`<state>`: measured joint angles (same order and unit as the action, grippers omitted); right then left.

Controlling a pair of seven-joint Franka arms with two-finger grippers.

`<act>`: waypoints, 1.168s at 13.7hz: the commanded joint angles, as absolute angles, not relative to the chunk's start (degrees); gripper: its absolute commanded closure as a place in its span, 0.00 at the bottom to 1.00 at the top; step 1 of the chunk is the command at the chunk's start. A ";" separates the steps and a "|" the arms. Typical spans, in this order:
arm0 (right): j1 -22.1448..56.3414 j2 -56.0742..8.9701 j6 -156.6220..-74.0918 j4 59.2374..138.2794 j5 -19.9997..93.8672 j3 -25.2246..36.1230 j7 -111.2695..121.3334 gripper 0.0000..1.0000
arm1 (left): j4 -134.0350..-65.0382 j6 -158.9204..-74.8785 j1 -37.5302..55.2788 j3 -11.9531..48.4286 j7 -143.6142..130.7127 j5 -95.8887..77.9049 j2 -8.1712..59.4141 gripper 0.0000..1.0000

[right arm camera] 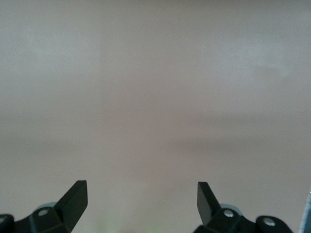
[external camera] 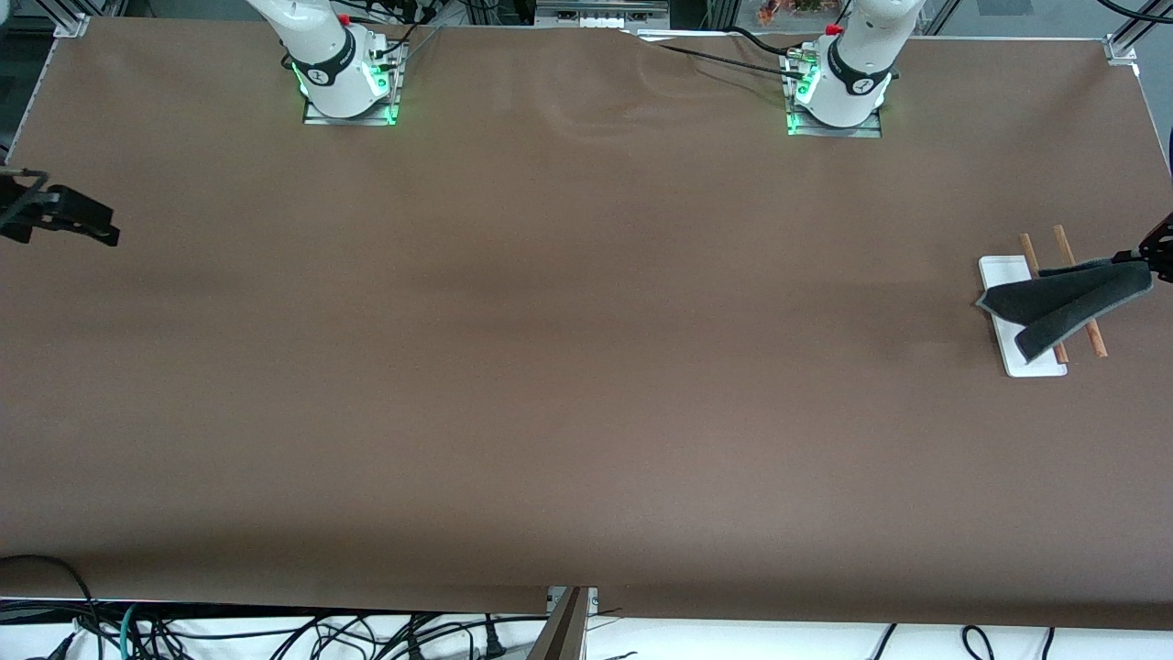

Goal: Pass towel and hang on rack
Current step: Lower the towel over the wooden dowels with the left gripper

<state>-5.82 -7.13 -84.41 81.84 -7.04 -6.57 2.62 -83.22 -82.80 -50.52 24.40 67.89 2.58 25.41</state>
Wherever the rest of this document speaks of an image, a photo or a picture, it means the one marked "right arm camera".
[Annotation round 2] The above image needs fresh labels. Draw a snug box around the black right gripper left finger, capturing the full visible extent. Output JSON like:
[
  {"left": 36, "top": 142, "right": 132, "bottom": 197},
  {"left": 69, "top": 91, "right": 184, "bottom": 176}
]
[{"left": 0, "top": 180, "right": 88, "bottom": 233}]

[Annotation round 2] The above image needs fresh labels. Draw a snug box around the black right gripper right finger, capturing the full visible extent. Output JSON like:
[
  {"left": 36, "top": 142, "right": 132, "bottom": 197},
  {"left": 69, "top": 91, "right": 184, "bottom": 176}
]
[{"left": 192, "top": 182, "right": 294, "bottom": 233}]

